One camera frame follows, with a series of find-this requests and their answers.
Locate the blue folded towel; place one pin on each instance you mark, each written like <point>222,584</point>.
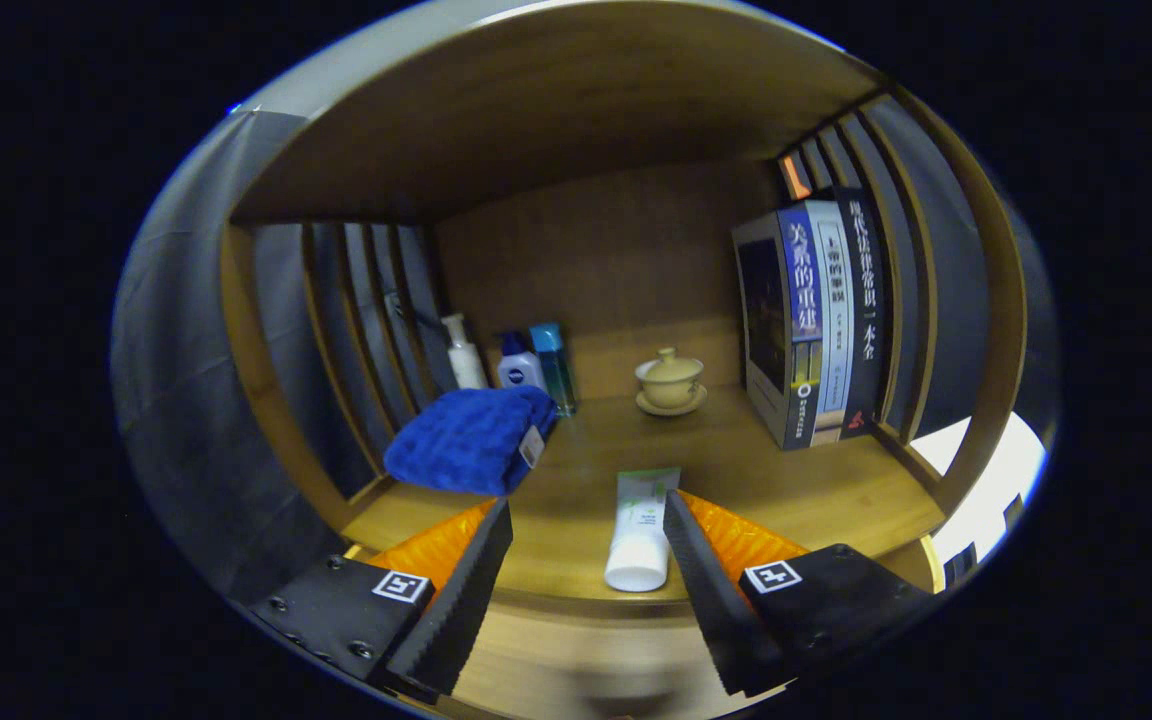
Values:
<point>466,440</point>

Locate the beige lidded teacup with saucer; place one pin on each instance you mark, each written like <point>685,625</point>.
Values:
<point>671,382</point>

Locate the wooden countertop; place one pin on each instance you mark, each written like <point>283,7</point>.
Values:
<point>736,480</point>

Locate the dark book with blue spine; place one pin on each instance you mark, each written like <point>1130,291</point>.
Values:
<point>766,320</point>

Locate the white pump bottle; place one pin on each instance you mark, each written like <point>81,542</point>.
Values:
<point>466,365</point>

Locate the light blue book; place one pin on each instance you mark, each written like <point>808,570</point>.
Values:
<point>836,330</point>

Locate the white bottle with blue cap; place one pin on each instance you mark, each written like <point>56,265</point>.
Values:
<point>521,372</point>

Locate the white cream tube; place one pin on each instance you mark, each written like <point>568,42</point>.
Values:
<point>636,540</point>

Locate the wooden cabinet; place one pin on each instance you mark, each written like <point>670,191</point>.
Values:
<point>586,260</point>

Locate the teal bottle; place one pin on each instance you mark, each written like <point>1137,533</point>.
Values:
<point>554,365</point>

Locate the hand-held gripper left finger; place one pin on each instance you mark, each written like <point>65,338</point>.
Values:
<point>466,590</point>

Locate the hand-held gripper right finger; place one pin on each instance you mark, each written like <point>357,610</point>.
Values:
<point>711,600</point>

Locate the black book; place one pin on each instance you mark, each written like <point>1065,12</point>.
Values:
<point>868,300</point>

